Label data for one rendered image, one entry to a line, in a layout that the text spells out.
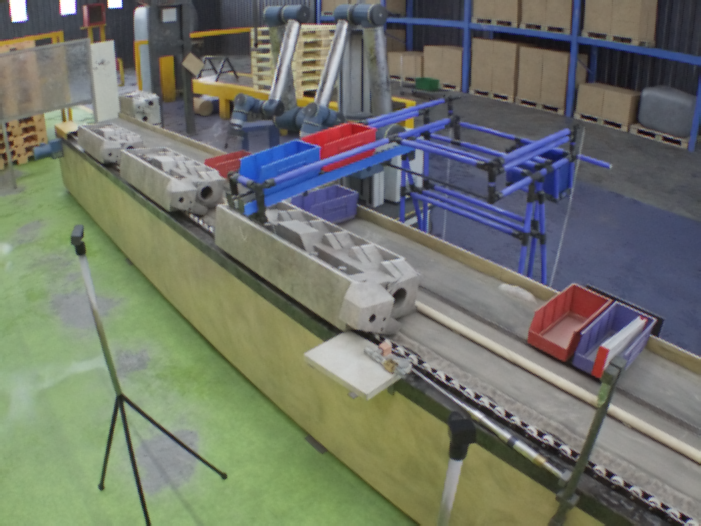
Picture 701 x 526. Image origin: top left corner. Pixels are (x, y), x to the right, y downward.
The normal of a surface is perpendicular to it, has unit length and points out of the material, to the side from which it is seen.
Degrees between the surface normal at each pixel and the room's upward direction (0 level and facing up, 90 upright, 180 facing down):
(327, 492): 0
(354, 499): 0
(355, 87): 90
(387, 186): 90
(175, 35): 90
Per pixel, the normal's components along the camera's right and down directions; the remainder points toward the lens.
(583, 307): -0.76, 0.26
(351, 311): -0.72, -0.01
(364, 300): 0.50, -0.53
